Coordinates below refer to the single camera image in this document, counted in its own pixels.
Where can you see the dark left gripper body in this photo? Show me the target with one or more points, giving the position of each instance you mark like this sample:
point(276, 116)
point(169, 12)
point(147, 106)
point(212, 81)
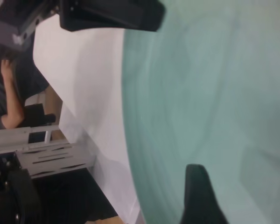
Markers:
point(16, 25)

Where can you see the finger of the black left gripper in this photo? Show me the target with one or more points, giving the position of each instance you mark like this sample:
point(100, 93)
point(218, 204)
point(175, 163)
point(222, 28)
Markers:
point(112, 16)

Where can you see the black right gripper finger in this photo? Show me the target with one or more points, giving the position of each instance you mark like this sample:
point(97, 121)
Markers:
point(200, 198)

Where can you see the green plate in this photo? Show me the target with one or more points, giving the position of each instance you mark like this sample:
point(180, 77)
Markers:
point(200, 105)

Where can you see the person's forearm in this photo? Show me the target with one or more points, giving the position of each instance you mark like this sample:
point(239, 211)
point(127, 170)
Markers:
point(14, 102)

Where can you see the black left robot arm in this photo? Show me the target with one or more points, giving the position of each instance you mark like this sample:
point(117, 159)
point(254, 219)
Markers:
point(11, 193)

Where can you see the person's hand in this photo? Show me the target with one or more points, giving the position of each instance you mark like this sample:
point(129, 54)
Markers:
point(7, 67)

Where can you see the black chair armrest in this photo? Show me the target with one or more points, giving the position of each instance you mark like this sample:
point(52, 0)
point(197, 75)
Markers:
point(37, 115)

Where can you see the aluminium frame rail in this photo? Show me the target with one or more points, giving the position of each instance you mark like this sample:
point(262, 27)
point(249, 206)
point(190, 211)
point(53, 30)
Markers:
point(11, 136)

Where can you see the grey slotted metal bracket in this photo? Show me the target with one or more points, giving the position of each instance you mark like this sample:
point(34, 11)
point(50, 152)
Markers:
point(56, 161)

